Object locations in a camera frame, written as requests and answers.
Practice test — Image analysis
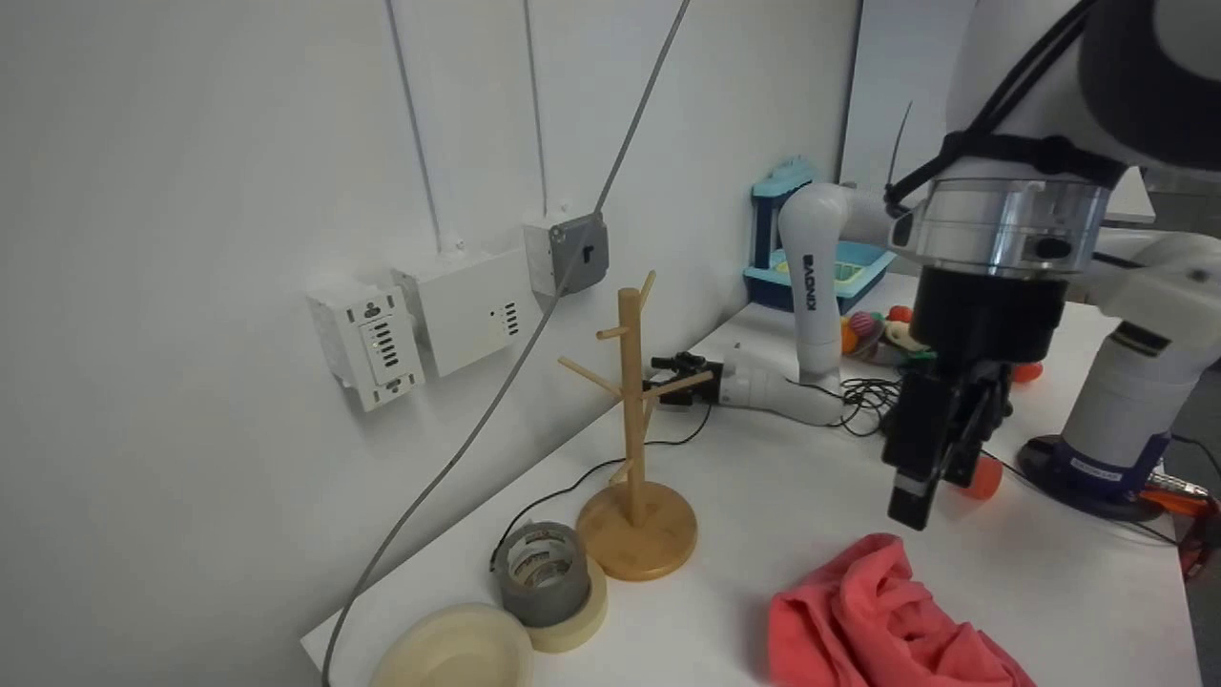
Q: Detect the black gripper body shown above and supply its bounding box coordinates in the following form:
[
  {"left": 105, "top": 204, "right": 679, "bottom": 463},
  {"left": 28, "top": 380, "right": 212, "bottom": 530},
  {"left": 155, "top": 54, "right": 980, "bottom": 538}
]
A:
[{"left": 903, "top": 259, "right": 1067, "bottom": 395}]

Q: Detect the pink printed shirt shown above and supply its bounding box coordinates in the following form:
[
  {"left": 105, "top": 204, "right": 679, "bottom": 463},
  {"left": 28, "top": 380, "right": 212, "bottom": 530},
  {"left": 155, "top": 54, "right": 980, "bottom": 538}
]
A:
[{"left": 764, "top": 530, "right": 1036, "bottom": 687}]

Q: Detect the white arm with blue base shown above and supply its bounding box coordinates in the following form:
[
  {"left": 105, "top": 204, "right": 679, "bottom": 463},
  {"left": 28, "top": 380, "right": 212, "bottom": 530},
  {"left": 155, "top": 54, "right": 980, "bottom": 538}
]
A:
[{"left": 718, "top": 180, "right": 1221, "bottom": 522}]

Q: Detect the red toy block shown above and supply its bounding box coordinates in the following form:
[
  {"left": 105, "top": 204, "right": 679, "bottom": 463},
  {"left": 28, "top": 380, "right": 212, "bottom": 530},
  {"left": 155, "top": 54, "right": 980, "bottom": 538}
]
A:
[{"left": 960, "top": 454, "right": 1006, "bottom": 502}]

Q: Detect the purple and orange toy fruit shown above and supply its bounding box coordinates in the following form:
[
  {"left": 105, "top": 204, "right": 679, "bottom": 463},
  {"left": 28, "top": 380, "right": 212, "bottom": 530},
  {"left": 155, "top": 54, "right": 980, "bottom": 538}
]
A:
[{"left": 837, "top": 309, "right": 894, "bottom": 361}]

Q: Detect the teal plastic tray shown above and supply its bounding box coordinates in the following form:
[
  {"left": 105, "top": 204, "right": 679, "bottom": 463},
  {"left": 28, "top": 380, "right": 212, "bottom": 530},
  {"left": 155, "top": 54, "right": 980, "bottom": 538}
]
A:
[{"left": 740, "top": 240, "right": 895, "bottom": 315}]

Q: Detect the orange tool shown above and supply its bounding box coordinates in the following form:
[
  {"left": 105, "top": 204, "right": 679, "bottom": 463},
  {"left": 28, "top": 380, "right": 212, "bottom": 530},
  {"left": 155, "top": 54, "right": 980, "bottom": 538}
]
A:
[{"left": 1137, "top": 477, "right": 1214, "bottom": 522}]

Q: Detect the blue plastic stand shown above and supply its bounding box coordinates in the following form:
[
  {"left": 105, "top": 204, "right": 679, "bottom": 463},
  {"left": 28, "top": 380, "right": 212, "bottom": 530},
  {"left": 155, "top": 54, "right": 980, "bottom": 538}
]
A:
[{"left": 744, "top": 157, "right": 823, "bottom": 279}]

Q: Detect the wooden mug tree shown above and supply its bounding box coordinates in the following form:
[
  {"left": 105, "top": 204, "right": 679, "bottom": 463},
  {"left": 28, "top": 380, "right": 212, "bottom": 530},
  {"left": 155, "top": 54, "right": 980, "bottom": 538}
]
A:
[{"left": 553, "top": 267, "right": 732, "bottom": 584}]

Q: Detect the cream masking tape roll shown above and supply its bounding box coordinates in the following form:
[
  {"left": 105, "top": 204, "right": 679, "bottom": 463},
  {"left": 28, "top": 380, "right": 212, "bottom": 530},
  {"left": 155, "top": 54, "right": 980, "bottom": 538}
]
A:
[{"left": 520, "top": 576, "right": 609, "bottom": 657}]

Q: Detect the grey junction box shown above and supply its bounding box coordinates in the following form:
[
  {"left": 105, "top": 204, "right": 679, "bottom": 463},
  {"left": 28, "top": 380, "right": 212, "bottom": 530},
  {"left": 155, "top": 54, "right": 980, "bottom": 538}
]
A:
[{"left": 520, "top": 204, "right": 609, "bottom": 300}]

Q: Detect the cream plastic bowl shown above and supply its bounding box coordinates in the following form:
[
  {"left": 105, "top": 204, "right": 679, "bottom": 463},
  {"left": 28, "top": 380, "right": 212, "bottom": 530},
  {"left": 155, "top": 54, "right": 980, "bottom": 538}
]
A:
[{"left": 370, "top": 601, "right": 534, "bottom": 687}]

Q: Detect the tangled black cable bundle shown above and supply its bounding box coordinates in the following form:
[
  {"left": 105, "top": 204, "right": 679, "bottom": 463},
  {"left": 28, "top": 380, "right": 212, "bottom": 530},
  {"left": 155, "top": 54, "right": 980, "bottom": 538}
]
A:
[{"left": 833, "top": 372, "right": 908, "bottom": 441}]

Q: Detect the translucent wrist mount ring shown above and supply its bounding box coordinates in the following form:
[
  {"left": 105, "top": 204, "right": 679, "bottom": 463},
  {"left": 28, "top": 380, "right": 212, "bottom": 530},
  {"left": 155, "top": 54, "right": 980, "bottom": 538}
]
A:
[{"left": 903, "top": 162, "right": 1115, "bottom": 281}]

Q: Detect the small black camera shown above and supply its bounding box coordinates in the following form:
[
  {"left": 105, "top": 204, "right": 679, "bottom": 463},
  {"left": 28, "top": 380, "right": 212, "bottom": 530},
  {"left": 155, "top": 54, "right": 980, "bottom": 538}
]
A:
[{"left": 643, "top": 351, "right": 732, "bottom": 413}]

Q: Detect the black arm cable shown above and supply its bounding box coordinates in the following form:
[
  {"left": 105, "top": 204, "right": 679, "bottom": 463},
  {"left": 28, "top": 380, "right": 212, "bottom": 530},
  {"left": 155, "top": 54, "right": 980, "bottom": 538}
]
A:
[{"left": 882, "top": 0, "right": 1097, "bottom": 220}]

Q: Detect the thin black table cable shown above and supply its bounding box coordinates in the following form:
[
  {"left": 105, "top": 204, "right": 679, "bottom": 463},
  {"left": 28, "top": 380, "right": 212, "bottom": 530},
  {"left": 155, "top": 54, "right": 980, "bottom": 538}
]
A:
[{"left": 493, "top": 409, "right": 718, "bottom": 576}]

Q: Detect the grey wall cable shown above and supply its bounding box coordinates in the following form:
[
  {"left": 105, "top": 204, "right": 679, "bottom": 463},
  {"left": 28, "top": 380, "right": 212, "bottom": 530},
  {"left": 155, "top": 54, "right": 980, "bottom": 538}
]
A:
[{"left": 318, "top": 0, "right": 698, "bottom": 687}]

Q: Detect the white wall box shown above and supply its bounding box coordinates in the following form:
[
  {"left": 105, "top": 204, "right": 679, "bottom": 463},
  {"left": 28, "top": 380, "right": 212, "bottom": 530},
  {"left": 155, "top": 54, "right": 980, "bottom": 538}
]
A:
[{"left": 393, "top": 243, "right": 547, "bottom": 376}]

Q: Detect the white wall conduit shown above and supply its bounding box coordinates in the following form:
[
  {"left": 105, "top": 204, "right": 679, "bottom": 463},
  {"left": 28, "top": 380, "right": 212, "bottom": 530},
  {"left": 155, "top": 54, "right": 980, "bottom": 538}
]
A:
[
  {"left": 383, "top": 0, "right": 450, "bottom": 259},
  {"left": 520, "top": 0, "right": 553, "bottom": 220}
]

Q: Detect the white wall socket outlet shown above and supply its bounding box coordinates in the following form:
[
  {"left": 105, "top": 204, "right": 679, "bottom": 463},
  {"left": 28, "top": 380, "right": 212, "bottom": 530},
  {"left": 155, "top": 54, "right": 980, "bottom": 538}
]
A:
[{"left": 305, "top": 272, "right": 432, "bottom": 417}]

